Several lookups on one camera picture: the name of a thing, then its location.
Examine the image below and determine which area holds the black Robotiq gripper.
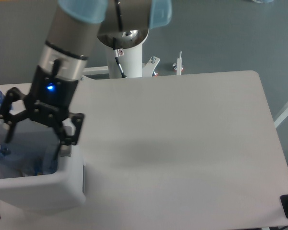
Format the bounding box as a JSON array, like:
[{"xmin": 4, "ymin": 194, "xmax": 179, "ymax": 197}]
[{"xmin": 0, "ymin": 66, "xmax": 84, "ymax": 161}]

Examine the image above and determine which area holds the crushed clear plastic bottle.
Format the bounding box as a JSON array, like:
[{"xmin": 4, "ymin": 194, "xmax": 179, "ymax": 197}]
[{"xmin": 0, "ymin": 144, "xmax": 41, "ymax": 176}]

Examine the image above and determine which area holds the white paper wrapper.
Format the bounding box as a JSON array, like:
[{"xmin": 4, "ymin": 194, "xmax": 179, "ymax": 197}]
[{"xmin": 42, "ymin": 144, "xmax": 60, "ymax": 175}]

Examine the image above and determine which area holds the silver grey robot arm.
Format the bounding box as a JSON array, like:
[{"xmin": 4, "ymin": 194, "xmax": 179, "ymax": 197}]
[{"xmin": 0, "ymin": 0, "xmax": 172, "ymax": 156}]

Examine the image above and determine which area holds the white trash can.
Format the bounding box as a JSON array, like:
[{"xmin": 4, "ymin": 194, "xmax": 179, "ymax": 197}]
[{"xmin": 0, "ymin": 119, "xmax": 86, "ymax": 210}]

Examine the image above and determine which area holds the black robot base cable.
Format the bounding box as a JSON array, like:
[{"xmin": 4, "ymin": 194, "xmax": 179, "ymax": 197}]
[{"xmin": 112, "ymin": 37, "xmax": 128, "ymax": 79}]

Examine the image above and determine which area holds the white pedestal base frame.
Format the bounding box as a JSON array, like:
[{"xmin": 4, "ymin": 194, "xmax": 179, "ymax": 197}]
[{"xmin": 80, "ymin": 51, "xmax": 186, "ymax": 81}]

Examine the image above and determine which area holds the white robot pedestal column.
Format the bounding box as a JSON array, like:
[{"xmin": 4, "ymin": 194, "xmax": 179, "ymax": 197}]
[{"xmin": 105, "ymin": 38, "xmax": 143, "ymax": 79}]

